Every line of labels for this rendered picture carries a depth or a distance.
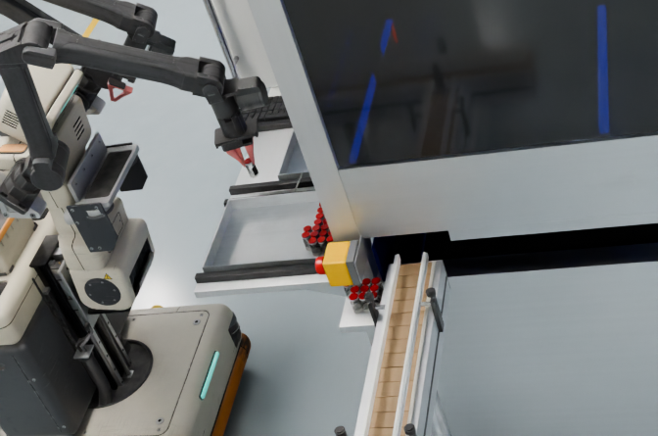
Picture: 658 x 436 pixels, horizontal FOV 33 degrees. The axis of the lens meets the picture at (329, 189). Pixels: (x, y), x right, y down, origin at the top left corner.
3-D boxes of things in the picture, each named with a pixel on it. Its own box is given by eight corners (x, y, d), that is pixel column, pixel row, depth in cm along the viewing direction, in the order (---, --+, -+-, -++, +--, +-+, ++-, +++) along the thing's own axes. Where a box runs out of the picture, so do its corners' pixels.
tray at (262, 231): (355, 197, 279) (352, 186, 277) (337, 266, 259) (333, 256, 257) (232, 209, 289) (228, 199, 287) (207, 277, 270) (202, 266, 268)
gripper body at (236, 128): (258, 138, 249) (249, 113, 245) (216, 151, 251) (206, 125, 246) (258, 123, 255) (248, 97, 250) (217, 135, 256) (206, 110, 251)
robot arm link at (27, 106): (-14, 18, 235) (-24, 48, 229) (49, 15, 235) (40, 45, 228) (42, 162, 268) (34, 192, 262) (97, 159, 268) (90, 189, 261)
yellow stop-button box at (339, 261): (366, 263, 245) (357, 239, 241) (361, 285, 240) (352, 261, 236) (334, 266, 248) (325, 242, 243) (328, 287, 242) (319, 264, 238)
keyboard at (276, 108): (364, 89, 332) (362, 82, 331) (356, 117, 322) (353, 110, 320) (244, 103, 345) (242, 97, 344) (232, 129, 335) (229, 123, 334)
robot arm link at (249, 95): (203, 61, 244) (200, 86, 238) (252, 49, 241) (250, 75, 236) (221, 98, 252) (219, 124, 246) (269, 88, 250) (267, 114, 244)
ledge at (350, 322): (409, 287, 250) (407, 281, 249) (401, 329, 240) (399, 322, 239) (351, 292, 254) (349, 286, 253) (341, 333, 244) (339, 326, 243)
